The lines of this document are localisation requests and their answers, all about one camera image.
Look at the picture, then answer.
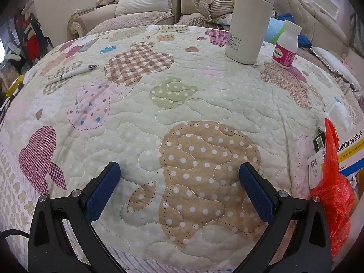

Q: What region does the blue knit cloth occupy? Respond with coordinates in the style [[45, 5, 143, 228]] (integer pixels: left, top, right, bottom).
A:
[[277, 13, 313, 47]]

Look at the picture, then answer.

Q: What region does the white pillow silver trim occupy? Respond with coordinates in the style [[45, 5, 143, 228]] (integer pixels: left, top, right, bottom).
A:
[[310, 46, 361, 91]]

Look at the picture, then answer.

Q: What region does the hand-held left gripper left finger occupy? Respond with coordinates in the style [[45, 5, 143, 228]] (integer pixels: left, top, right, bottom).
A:
[[28, 162, 126, 273]]

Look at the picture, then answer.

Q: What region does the white blue medicine box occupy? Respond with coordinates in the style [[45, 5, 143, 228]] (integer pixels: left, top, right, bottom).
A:
[[308, 132, 364, 194]]

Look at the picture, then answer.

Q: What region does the yellow plastic item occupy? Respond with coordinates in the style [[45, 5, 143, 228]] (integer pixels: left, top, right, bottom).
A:
[[6, 75, 25, 97]]

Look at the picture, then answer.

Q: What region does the red garment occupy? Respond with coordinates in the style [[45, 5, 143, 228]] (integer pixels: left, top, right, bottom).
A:
[[27, 20, 40, 60]]

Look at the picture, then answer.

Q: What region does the quilted beige sofa cover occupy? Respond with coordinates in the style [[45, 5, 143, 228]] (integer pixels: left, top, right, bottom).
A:
[[85, 11, 174, 35]]

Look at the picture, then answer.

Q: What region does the quilted patchwork blanket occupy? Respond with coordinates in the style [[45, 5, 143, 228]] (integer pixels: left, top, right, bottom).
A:
[[0, 25, 361, 273]]

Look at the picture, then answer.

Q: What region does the cream thermos bottle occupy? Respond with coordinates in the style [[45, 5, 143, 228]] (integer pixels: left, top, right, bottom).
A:
[[225, 0, 276, 65]]

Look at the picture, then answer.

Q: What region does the white ballpoint pen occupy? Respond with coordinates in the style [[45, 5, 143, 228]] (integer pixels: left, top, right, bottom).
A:
[[47, 64, 99, 84]]

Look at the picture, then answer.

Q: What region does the black cable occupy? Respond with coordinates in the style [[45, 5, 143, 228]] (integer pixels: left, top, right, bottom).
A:
[[0, 228, 29, 238]]

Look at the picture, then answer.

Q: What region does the white pill bottle pink label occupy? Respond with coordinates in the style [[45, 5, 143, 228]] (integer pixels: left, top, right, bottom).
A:
[[271, 20, 302, 69]]

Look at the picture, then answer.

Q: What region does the blue green printed pillow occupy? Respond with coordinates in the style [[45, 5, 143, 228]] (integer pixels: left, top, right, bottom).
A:
[[263, 17, 285, 44]]

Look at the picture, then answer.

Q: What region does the striped bolster pillow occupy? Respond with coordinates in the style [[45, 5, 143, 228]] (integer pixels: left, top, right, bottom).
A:
[[193, 0, 236, 22]]

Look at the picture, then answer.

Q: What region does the beige fabric sofa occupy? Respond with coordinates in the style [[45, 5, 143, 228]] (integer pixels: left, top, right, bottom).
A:
[[28, 0, 350, 46]]

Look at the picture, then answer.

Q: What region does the red plastic bag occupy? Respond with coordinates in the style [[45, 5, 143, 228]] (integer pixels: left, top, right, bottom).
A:
[[308, 118, 356, 259]]

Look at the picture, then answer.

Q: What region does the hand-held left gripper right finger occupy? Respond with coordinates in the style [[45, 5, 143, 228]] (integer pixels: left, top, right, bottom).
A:
[[233, 162, 332, 273]]

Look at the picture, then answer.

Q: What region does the white ruffled pillow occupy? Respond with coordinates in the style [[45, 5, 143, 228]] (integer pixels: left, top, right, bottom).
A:
[[115, 0, 172, 18]]

